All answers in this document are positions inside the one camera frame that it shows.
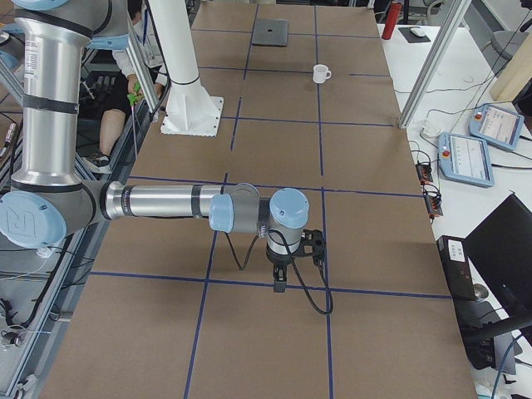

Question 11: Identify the white computer mouse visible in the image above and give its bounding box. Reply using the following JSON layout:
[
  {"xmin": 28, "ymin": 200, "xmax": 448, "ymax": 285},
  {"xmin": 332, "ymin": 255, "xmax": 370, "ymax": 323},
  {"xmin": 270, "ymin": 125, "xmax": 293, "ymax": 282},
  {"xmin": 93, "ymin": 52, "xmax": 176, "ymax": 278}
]
[{"xmin": 410, "ymin": 26, "xmax": 426, "ymax": 37}]

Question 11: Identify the seated person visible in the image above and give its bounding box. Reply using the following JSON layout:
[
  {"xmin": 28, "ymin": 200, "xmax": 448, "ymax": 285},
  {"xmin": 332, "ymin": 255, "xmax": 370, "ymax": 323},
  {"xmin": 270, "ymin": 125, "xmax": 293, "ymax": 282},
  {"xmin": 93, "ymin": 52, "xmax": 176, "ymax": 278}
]
[{"xmin": 81, "ymin": 0, "xmax": 167, "ymax": 175}]

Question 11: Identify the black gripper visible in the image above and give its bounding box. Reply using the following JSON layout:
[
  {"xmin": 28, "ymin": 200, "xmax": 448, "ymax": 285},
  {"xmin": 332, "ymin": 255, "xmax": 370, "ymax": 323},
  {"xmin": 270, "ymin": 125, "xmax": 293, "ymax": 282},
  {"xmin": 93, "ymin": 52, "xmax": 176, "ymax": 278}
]
[{"xmin": 266, "ymin": 247, "xmax": 295, "ymax": 293}]

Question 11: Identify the orange black adapter upper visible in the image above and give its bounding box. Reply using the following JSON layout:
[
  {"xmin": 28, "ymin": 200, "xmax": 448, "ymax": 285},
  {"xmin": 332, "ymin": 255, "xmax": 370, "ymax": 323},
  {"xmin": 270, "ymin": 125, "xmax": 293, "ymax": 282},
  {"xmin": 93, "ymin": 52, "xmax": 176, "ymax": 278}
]
[{"xmin": 415, "ymin": 162, "xmax": 433, "ymax": 185}]

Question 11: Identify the far blue teach pendant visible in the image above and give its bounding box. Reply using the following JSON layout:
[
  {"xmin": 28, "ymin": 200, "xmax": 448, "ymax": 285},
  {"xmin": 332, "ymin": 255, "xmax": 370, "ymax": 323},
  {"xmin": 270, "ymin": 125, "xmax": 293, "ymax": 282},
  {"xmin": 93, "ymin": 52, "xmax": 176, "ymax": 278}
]
[{"xmin": 469, "ymin": 104, "xmax": 525, "ymax": 151}]

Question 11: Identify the black desktop box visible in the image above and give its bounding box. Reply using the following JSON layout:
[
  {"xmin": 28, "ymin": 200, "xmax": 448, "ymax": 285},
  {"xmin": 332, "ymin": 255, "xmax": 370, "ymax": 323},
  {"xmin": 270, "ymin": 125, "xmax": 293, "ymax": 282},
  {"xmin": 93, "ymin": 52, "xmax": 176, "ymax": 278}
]
[{"xmin": 436, "ymin": 235, "xmax": 516, "ymax": 375}]

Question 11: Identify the white cup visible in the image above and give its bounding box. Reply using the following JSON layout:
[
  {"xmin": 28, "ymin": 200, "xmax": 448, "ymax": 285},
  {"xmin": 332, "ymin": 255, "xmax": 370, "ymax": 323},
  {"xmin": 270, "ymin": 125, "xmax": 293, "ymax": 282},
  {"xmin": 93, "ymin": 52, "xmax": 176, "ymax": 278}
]
[{"xmin": 313, "ymin": 64, "xmax": 332, "ymax": 85}]

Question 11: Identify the orange black adapter lower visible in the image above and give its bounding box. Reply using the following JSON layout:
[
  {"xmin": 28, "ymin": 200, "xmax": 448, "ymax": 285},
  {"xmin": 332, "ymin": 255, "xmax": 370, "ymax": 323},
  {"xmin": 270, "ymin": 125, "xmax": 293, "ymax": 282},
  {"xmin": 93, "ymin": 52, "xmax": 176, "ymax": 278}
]
[{"xmin": 423, "ymin": 191, "xmax": 443, "ymax": 219}]

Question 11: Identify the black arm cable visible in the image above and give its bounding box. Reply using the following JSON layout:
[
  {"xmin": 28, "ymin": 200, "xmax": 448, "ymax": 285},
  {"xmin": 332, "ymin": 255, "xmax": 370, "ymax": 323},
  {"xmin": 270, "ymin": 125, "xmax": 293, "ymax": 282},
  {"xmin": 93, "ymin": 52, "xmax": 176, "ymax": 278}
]
[{"xmin": 224, "ymin": 230, "xmax": 334, "ymax": 316}]

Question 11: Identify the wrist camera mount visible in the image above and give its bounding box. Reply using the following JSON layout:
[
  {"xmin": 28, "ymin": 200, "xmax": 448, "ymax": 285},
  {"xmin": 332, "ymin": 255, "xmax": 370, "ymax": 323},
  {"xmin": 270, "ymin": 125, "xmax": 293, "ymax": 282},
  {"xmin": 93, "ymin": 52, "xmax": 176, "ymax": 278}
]
[{"xmin": 300, "ymin": 229, "xmax": 326, "ymax": 268}]

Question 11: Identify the black computer monitor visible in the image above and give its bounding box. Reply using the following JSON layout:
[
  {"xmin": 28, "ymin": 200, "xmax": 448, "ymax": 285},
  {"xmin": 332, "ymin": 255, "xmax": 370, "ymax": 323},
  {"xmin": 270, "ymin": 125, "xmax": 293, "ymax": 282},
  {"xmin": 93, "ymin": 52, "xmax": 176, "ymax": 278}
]
[{"xmin": 465, "ymin": 194, "xmax": 531, "ymax": 314}]

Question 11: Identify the orange black adapter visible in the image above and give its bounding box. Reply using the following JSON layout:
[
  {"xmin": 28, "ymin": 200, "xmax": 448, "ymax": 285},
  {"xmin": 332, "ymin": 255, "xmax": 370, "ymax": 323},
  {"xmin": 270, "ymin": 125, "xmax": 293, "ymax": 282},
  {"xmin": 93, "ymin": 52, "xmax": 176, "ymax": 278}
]
[
  {"xmin": 415, "ymin": 162, "xmax": 433, "ymax": 185},
  {"xmin": 423, "ymin": 191, "xmax": 443, "ymax": 219}
]

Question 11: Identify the blue teach pendant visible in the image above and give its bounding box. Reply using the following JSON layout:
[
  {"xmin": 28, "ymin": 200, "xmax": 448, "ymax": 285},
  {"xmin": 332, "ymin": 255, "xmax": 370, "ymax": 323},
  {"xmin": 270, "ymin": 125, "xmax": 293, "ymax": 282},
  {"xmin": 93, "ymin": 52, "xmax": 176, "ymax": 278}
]
[
  {"xmin": 438, "ymin": 132, "xmax": 495, "ymax": 187},
  {"xmin": 469, "ymin": 104, "xmax": 525, "ymax": 151}
]

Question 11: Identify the near blue teach pendant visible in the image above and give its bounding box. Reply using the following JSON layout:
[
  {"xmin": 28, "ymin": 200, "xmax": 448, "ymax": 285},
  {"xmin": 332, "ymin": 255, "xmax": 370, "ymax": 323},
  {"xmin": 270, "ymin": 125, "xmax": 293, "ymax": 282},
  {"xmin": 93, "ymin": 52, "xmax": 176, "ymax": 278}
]
[{"xmin": 438, "ymin": 132, "xmax": 495, "ymax": 187}]

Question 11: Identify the red bottle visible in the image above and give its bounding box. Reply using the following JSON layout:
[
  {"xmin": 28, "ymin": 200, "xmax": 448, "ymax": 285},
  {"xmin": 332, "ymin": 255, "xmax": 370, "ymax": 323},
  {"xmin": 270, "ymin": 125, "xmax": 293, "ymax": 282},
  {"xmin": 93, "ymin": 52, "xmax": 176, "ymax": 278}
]
[{"xmin": 381, "ymin": 1, "xmax": 403, "ymax": 40}]

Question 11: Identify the green handled tool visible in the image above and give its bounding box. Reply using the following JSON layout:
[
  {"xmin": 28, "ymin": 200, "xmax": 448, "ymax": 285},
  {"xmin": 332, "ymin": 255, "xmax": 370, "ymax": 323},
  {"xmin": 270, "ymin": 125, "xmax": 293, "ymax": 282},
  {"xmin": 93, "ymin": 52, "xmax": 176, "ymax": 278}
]
[{"xmin": 127, "ymin": 82, "xmax": 142, "ymax": 159}]

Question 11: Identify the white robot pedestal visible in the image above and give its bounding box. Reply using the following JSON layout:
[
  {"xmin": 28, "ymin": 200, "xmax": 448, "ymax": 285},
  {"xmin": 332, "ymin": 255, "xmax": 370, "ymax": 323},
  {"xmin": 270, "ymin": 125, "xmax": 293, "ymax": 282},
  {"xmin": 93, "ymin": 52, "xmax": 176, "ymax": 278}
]
[{"xmin": 148, "ymin": 0, "xmax": 224, "ymax": 137}]

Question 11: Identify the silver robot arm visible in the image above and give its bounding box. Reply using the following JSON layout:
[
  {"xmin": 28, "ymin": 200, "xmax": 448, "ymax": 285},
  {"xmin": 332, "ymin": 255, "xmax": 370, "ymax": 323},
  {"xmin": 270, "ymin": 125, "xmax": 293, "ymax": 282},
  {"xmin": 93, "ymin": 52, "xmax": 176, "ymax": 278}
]
[{"xmin": 1, "ymin": 1, "xmax": 309, "ymax": 292}]

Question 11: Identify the aluminium frame post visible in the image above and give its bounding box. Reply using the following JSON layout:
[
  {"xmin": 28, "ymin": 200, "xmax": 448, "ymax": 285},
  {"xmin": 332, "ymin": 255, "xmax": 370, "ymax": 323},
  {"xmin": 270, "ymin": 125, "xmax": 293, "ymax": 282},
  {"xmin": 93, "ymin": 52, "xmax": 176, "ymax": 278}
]
[{"xmin": 398, "ymin": 0, "xmax": 471, "ymax": 129}]

